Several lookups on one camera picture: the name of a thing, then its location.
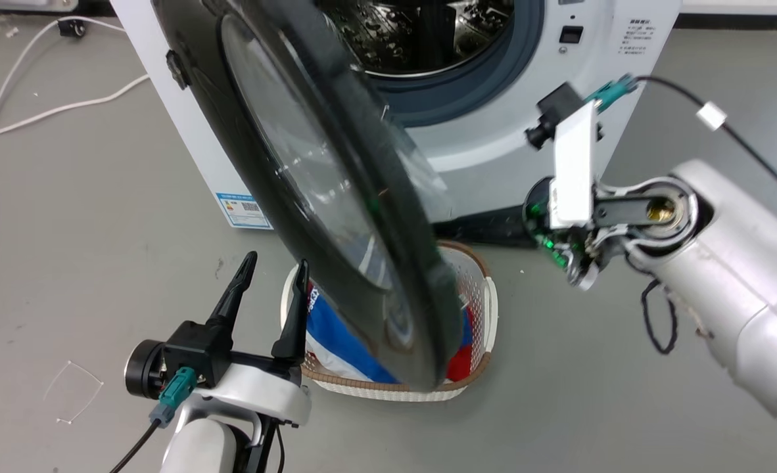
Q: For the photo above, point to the blue and white garment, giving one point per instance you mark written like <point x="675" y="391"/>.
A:
<point x="336" y="336"/>

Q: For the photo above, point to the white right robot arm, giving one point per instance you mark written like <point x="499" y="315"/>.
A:
<point x="724" y="282"/>

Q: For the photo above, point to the black plug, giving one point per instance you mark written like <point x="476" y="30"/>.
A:
<point x="72" y="27"/>

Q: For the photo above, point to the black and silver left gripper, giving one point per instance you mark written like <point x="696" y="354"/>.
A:
<point x="257" y="387"/>

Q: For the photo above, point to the black round glass machine door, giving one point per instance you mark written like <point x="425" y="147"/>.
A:
<point x="309" y="164"/>

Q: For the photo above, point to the red garment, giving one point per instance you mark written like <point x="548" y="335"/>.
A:
<point x="459" y="362"/>

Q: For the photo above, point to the white plastic laundry basket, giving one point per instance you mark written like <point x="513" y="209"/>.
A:
<point x="481" y="295"/>

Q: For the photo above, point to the white front-load washing machine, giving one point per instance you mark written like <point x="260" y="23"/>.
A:
<point x="494" y="131"/>

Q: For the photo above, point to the green-lit right gripper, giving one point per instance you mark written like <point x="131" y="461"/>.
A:
<point x="541" y="217"/>

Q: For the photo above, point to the white camera bracket plate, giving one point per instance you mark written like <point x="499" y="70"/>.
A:
<point x="572" y="171"/>

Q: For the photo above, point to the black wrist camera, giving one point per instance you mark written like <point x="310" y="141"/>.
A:
<point x="556" y="105"/>

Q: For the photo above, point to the energy label sticker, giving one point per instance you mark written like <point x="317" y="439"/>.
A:
<point x="244" y="210"/>

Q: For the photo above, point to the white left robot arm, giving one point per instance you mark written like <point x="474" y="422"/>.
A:
<point x="198" y="453"/>

